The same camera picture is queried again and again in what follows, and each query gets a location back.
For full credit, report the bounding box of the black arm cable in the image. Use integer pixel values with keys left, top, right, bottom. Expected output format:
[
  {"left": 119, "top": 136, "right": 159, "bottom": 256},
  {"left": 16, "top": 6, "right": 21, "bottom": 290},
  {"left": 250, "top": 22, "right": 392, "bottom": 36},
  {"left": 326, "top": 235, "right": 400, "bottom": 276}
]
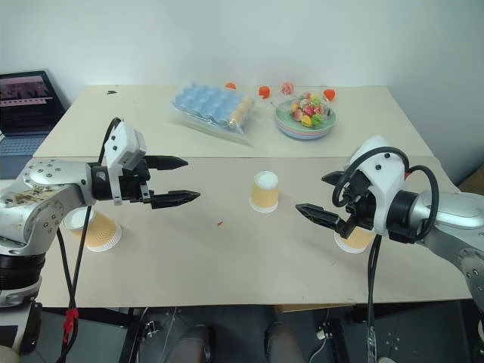
[
  {"left": 55, "top": 116, "right": 126, "bottom": 363},
  {"left": 331, "top": 145, "right": 440, "bottom": 363}
]

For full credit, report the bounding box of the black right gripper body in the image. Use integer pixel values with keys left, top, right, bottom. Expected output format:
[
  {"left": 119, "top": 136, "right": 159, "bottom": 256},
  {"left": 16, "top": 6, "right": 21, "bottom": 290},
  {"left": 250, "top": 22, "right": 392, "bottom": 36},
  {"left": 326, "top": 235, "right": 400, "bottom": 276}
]
[{"left": 337, "top": 170, "right": 376, "bottom": 238}]

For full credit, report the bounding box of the orange paper cup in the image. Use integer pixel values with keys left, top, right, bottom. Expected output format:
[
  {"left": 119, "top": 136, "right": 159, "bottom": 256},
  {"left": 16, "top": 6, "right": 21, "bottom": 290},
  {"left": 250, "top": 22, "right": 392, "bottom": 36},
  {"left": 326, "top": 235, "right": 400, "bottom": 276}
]
[
  {"left": 334, "top": 225, "right": 377, "bottom": 255},
  {"left": 62, "top": 208, "right": 123, "bottom": 253},
  {"left": 249, "top": 170, "right": 281, "bottom": 215}
]

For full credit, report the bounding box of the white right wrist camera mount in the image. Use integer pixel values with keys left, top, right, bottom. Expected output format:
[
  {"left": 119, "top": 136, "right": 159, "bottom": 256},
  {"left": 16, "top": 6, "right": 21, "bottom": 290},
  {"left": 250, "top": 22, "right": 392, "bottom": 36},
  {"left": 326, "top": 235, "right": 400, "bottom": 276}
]
[{"left": 348, "top": 135, "right": 410, "bottom": 238}]

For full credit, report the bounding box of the blue egg tray in bag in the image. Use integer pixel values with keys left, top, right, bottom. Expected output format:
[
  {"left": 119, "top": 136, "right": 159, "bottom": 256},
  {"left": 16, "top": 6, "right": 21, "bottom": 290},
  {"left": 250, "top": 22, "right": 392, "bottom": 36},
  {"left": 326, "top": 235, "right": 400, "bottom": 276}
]
[{"left": 167, "top": 80, "right": 257, "bottom": 147}]

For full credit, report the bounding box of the stack of pastel plates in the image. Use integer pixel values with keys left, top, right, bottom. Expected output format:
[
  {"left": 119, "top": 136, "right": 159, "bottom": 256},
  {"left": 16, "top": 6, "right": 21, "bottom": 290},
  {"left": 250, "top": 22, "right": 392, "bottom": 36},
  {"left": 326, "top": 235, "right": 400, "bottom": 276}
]
[{"left": 275, "top": 101, "right": 338, "bottom": 142}]

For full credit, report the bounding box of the grey laptop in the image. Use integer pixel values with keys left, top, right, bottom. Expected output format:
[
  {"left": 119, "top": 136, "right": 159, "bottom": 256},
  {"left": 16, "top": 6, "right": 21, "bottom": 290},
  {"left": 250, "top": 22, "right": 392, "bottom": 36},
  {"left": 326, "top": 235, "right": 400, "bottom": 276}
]
[{"left": 0, "top": 69, "right": 71, "bottom": 158}]

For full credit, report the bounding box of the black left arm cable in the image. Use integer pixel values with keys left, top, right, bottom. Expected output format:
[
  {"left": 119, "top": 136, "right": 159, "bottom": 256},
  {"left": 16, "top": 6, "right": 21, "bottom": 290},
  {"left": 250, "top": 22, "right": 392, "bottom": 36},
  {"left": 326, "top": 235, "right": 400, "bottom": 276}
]
[{"left": 55, "top": 116, "right": 126, "bottom": 363}]

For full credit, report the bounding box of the black table leg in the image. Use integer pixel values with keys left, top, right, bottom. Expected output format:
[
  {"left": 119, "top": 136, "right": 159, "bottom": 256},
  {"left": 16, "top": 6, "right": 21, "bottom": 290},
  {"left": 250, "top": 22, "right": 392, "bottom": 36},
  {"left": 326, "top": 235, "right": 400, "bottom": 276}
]
[
  {"left": 119, "top": 306, "right": 153, "bottom": 363},
  {"left": 320, "top": 318, "right": 353, "bottom": 363}
]

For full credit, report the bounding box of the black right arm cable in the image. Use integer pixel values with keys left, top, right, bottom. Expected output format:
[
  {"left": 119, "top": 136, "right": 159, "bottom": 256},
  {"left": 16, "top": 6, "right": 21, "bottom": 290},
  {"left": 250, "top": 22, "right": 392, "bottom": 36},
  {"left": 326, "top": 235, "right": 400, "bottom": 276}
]
[{"left": 331, "top": 145, "right": 440, "bottom": 363}]

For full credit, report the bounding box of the brown cardboard box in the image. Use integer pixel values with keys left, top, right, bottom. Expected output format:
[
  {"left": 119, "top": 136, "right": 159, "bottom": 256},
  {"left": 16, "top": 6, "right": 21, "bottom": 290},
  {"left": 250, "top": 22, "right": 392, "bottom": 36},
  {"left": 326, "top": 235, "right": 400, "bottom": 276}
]
[{"left": 458, "top": 165, "right": 484, "bottom": 198}]

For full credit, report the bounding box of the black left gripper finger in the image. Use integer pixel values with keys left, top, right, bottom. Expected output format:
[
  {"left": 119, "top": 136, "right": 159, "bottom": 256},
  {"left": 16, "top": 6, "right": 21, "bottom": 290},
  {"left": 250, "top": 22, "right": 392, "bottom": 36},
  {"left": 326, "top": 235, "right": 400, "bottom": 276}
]
[
  {"left": 150, "top": 190, "right": 202, "bottom": 210},
  {"left": 145, "top": 154, "right": 189, "bottom": 172}
]

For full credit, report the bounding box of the red tape on cable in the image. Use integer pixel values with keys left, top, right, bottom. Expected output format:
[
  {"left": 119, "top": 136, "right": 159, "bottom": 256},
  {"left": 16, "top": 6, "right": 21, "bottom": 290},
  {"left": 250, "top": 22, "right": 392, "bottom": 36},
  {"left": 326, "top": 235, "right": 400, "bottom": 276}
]
[{"left": 61, "top": 307, "right": 81, "bottom": 344}]

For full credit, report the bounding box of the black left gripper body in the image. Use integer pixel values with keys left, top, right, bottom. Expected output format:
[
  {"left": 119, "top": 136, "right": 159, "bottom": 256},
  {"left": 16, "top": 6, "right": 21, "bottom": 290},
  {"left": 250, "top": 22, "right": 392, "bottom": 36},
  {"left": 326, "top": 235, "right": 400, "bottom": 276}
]
[{"left": 119, "top": 157, "right": 155, "bottom": 208}]

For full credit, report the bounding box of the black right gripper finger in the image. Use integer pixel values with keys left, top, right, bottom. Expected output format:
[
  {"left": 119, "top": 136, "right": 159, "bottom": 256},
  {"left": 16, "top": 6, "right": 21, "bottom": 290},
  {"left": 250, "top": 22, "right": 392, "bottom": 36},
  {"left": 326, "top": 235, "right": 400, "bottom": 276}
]
[
  {"left": 321, "top": 169, "right": 351, "bottom": 188},
  {"left": 294, "top": 203, "right": 343, "bottom": 232}
]

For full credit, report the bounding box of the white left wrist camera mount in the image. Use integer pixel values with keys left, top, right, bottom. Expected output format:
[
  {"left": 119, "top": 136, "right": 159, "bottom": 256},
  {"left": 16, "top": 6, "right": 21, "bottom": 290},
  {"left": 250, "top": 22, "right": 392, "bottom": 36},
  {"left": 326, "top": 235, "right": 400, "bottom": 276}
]
[{"left": 103, "top": 119, "right": 148, "bottom": 206}]

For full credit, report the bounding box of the bag of colourful candies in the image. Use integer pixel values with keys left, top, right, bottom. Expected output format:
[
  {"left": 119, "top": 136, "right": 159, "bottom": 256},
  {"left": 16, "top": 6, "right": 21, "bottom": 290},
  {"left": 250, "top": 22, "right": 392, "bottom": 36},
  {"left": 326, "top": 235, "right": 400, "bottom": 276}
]
[{"left": 271, "top": 88, "right": 334, "bottom": 129}]

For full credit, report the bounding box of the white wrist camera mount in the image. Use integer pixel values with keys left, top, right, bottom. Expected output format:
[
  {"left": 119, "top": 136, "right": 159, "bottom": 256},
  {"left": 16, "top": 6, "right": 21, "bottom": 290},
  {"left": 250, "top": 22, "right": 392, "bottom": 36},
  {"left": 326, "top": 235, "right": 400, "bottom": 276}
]
[
  {"left": 103, "top": 119, "right": 148, "bottom": 206},
  {"left": 348, "top": 135, "right": 410, "bottom": 238}
]

